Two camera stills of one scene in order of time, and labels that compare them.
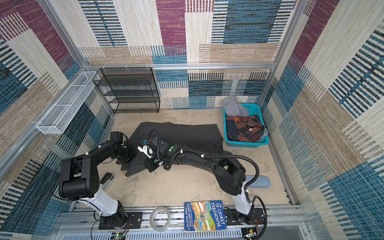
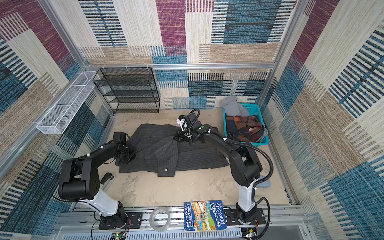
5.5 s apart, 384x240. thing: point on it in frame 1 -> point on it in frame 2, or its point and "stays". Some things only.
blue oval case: x=262 y=181 stays
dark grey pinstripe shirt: x=203 y=137 stays
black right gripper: x=149 y=164 -> x=179 y=137
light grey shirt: x=232 y=108 stays
